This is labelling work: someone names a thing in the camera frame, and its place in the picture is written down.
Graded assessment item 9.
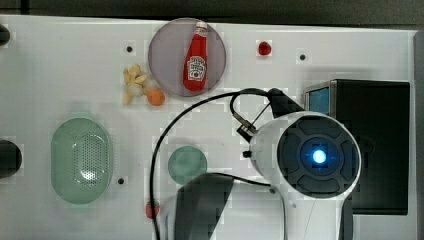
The blue oven door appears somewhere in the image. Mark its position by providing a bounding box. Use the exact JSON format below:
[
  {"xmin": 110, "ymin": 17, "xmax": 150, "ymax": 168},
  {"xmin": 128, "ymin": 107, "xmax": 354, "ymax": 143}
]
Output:
[{"xmin": 309, "ymin": 87, "xmax": 330, "ymax": 114}]

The black toaster oven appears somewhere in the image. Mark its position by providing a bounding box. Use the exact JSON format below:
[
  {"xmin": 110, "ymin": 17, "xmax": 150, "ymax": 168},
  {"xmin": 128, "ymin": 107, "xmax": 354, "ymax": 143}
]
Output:
[{"xmin": 305, "ymin": 79, "xmax": 410, "ymax": 215}]

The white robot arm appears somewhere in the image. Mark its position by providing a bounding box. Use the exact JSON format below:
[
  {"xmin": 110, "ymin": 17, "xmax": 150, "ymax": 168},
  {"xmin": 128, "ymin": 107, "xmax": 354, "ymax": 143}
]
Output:
[{"xmin": 154, "ymin": 89, "xmax": 361, "ymax": 240}]

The green cup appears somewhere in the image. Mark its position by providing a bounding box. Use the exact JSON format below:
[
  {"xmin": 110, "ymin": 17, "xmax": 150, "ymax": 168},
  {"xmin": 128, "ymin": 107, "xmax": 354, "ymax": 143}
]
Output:
[{"xmin": 168, "ymin": 146, "xmax": 208, "ymax": 185}]

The red ketchup bottle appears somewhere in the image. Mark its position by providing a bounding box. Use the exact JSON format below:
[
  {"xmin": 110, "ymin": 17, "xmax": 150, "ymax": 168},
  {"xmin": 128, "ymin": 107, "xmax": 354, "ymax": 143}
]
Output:
[{"xmin": 183, "ymin": 21, "xmax": 208, "ymax": 92}]

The orange ball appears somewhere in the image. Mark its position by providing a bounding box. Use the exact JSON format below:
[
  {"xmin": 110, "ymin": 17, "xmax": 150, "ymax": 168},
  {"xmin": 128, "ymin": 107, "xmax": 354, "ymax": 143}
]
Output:
[{"xmin": 147, "ymin": 89, "xmax": 165, "ymax": 106}]

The grey round plate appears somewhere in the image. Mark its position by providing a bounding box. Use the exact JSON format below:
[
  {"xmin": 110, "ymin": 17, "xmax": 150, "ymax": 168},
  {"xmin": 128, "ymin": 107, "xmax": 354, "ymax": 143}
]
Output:
[{"xmin": 148, "ymin": 18, "xmax": 226, "ymax": 97}]

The yellow plush toy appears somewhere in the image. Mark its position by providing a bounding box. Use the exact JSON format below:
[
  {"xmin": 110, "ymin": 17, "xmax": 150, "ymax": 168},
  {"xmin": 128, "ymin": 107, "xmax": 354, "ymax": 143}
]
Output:
[{"xmin": 123, "ymin": 64, "xmax": 148, "ymax": 105}]

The small red tomato toy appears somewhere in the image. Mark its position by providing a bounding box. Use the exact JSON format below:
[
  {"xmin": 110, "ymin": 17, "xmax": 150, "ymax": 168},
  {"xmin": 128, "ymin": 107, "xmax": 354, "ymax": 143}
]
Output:
[{"xmin": 258, "ymin": 41, "xmax": 272, "ymax": 56}]

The red strawberry toy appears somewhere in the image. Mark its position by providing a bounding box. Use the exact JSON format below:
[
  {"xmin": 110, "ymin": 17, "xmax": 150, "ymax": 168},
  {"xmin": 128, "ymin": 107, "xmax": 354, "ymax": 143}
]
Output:
[{"xmin": 145, "ymin": 200, "xmax": 160, "ymax": 219}]

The green perforated basket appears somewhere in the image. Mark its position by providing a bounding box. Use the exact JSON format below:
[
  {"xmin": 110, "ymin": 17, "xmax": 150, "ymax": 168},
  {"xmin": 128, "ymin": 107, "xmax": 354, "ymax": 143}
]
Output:
[{"xmin": 51, "ymin": 117, "xmax": 113, "ymax": 204}]

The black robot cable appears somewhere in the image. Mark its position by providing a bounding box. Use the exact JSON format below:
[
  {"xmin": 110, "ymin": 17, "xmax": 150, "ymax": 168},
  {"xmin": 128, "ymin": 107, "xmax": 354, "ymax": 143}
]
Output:
[{"xmin": 149, "ymin": 87, "xmax": 278, "ymax": 240}]

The black round mount lower left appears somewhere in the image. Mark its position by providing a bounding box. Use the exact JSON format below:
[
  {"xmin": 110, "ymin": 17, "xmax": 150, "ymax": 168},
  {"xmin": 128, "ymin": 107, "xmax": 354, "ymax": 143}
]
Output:
[{"xmin": 0, "ymin": 140, "xmax": 22, "ymax": 178}]

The black round mount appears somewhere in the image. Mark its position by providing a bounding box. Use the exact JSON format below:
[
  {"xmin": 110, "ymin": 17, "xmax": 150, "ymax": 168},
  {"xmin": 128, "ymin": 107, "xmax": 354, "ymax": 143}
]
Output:
[
  {"xmin": 0, "ymin": 140, "xmax": 22, "ymax": 178},
  {"xmin": 0, "ymin": 25, "xmax": 11, "ymax": 46}
]

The black round mount upper left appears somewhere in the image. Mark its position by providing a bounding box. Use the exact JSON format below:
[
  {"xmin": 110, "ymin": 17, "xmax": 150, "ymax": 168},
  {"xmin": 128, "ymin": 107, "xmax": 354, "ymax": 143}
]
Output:
[{"xmin": 0, "ymin": 25, "xmax": 11, "ymax": 46}]

